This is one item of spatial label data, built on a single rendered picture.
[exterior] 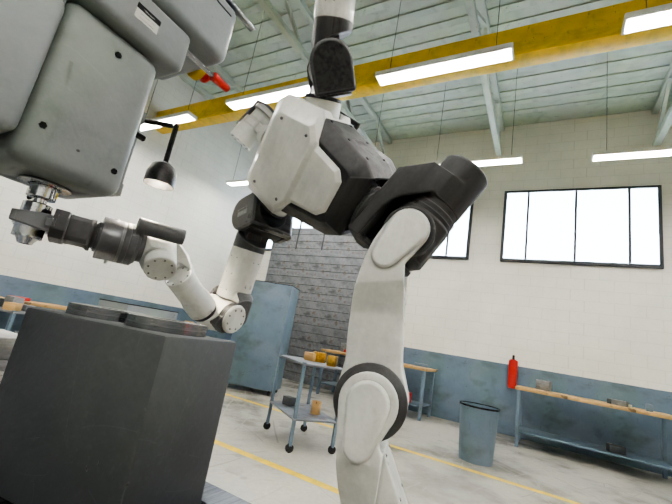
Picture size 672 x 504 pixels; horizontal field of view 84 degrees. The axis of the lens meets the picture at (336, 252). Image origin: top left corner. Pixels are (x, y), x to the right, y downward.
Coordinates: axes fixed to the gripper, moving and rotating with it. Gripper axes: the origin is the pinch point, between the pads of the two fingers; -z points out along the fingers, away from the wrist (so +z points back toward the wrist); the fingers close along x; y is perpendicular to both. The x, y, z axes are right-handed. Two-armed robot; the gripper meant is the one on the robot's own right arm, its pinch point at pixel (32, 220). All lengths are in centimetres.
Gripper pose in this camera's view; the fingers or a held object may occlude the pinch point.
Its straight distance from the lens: 90.7
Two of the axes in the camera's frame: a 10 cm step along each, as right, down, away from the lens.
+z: 7.9, 2.6, 5.6
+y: -1.6, 9.6, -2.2
